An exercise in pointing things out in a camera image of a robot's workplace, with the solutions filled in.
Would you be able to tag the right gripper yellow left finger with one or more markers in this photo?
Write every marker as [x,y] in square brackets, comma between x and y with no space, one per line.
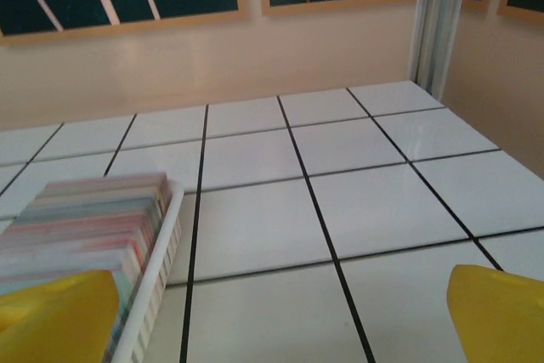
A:
[51,324]

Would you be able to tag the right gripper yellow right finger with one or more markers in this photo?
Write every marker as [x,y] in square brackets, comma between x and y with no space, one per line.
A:
[501,320]

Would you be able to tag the stack of pastel cards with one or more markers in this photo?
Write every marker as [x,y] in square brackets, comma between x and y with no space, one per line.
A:
[76,227]

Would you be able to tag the white slotted card tray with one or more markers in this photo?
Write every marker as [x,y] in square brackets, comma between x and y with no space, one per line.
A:
[161,261]

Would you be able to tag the clear plastic corner post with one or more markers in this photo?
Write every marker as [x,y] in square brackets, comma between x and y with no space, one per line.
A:
[438,18]

